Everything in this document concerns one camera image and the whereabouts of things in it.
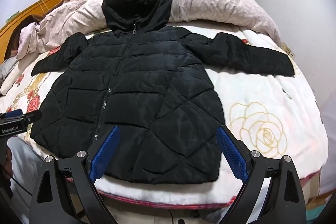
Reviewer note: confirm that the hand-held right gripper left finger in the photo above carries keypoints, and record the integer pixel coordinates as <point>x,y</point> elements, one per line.
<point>103,155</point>

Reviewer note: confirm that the dark brown cloth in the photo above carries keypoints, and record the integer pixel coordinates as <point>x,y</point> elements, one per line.
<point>15,37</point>

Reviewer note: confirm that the pale pink patterned duvet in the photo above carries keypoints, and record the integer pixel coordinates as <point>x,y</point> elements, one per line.
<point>210,1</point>

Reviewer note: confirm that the white floral bed blanket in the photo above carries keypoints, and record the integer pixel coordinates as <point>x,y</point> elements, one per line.
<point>262,98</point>

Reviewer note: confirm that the yellow wooden headboard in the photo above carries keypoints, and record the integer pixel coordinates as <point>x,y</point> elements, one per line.
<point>31,7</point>

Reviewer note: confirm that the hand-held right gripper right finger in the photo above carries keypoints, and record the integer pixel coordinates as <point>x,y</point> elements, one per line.
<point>233,155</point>

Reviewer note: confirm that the paper tags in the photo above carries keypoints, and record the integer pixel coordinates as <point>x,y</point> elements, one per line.
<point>287,50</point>

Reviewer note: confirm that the grey cloth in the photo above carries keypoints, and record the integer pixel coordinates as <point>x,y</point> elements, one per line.
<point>6,67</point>

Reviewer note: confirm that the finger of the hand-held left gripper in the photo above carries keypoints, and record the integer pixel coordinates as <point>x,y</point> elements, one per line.
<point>30,116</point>

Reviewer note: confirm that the black hooded puffer jacket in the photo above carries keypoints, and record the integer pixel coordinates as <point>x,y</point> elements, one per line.
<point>147,82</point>

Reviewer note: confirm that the pink pillow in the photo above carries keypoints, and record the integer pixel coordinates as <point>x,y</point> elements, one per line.
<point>27,40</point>

